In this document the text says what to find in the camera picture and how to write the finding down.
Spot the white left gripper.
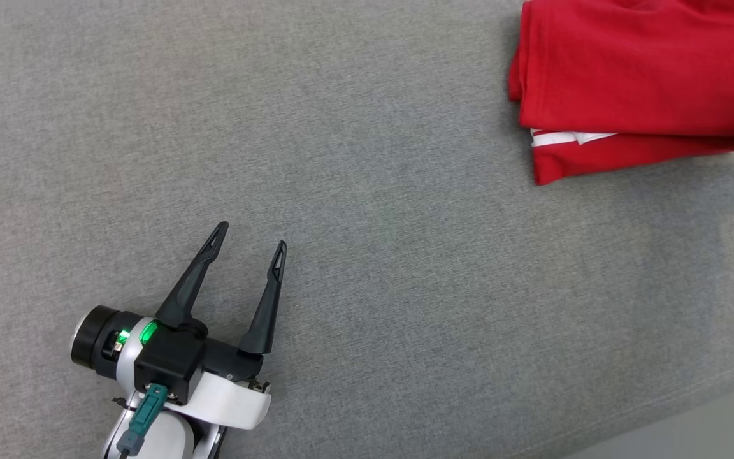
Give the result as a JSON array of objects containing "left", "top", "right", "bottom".
[{"left": 155, "top": 221, "right": 288, "bottom": 431}]

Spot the red jersey with white sleeves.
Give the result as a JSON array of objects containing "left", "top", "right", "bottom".
[{"left": 508, "top": 0, "right": 734, "bottom": 186}]

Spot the left teal plug black cable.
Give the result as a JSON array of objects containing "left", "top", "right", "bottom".
[{"left": 115, "top": 384, "right": 169, "bottom": 459}]

